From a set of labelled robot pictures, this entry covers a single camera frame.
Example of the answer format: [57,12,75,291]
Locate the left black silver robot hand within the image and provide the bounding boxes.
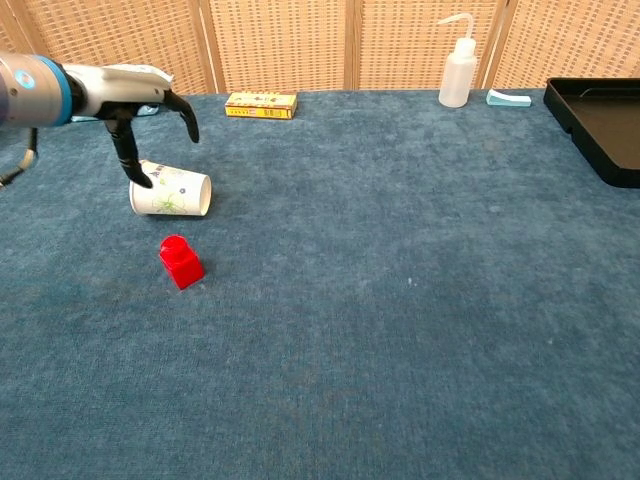
[64,63,201,190]

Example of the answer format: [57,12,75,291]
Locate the white printed paper cup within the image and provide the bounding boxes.
[129,159,213,218]

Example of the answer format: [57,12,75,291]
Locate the small red cube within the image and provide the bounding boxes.
[158,234,206,291]

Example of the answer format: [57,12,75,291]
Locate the light blue eraser block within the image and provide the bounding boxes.
[485,88,533,109]

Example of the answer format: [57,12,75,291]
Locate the yellow red cardboard box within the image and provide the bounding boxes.
[224,91,299,121]

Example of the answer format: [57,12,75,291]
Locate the woven bamboo folding screen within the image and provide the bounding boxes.
[0,0,640,97]

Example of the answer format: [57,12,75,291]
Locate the blue carpet table cover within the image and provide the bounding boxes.
[0,88,640,480]

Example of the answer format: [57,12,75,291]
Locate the translucent plastic wash bottle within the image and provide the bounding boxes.
[437,13,479,109]

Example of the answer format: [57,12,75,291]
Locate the black plastic tray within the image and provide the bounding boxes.
[543,77,640,189]

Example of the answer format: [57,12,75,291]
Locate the grey robot arm cable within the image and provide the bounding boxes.
[0,127,40,190]

